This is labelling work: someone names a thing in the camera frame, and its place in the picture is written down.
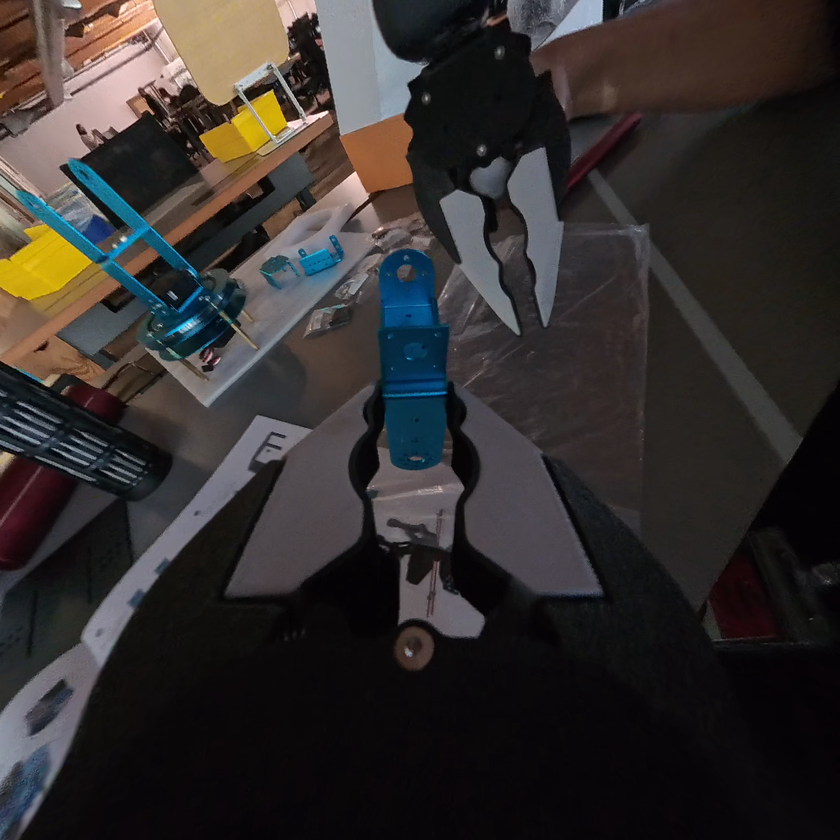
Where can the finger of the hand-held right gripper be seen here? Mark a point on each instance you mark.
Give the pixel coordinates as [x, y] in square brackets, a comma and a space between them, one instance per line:
[543, 223]
[476, 249]

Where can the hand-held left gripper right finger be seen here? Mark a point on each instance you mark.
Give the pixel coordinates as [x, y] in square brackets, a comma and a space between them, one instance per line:
[525, 525]

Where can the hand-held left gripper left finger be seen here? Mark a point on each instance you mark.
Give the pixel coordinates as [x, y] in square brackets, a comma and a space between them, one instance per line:
[295, 525]

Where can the long blue U bracket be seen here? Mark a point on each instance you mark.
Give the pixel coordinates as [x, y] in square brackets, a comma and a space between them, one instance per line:
[410, 308]

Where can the short blue U bracket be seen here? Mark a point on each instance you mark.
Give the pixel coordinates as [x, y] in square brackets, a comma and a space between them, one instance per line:
[417, 426]

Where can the person's right hand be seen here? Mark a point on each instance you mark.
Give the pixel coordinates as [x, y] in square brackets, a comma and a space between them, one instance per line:
[584, 72]

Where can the assembly instruction booklet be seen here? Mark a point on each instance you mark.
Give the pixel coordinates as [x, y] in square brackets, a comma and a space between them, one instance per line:
[197, 558]

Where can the white pillar with orange base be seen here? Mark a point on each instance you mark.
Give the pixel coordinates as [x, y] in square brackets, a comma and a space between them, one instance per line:
[354, 79]

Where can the clear plastic bag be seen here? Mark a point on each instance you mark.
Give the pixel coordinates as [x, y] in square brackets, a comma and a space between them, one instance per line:
[558, 361]

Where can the group of small parts bags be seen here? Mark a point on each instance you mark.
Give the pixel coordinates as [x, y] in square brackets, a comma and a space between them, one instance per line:
[328, 321]

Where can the white foam board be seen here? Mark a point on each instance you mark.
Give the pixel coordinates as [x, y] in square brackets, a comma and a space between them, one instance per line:
[282, 308]

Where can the yellow storage bin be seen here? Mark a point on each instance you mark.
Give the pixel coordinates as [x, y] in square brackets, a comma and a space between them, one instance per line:
[226, 141]
[266, 118]
[39, 269]

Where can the red and grey object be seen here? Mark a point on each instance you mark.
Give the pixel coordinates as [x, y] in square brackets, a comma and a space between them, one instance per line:
[741, 597]

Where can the grey flat box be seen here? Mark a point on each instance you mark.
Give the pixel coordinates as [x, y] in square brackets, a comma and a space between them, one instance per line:
[72, 577]

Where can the black slotted cylinder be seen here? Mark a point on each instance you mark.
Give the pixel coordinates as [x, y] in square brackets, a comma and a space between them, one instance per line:
[79, 439]

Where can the wooden workbench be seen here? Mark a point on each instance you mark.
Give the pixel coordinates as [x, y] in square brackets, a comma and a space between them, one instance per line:
[249, 170]

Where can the pale yellow panel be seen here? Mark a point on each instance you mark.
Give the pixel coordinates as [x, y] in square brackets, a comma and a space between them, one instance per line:
[223, 46]

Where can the red cylinder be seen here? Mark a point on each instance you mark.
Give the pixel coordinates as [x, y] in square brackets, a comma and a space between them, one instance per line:
[26, 518]

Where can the person's dark clothing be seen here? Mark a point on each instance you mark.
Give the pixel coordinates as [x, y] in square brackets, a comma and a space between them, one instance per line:
[787, 722]

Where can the black box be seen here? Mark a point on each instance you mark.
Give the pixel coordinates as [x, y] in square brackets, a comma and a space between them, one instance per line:
[131, 164]

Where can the blue storage bin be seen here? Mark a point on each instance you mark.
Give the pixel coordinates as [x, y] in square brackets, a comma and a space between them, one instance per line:
[79, 231]

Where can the blue perforated bracket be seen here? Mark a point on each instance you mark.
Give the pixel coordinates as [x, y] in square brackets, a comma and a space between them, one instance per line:
[318, 262]

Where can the teal U bracket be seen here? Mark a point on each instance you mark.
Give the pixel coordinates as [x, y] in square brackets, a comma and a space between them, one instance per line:
[275, 272]

